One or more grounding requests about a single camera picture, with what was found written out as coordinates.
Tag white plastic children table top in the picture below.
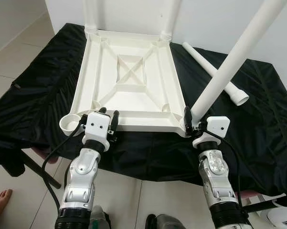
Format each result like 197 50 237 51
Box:
60 30 201 136

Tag grey robot left leg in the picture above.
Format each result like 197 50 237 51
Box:
88 205 111 229

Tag grey robot leg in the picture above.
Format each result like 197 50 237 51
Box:
146 214 187 229
88 205 111 229

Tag black table cloth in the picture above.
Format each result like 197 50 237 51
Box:
0 23 287 194

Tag grey robot right leg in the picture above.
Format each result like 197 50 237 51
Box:
146 214 187 229

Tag bare person foot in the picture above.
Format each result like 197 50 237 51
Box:
0 189 13 216

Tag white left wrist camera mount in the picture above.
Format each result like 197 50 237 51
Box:
81 112 111 152

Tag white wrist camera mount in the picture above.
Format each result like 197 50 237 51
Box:
192 116 231 148
81 112 111 152

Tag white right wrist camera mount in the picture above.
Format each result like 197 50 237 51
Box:
192 116 231 148

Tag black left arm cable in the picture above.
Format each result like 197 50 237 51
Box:
41 122 86 211

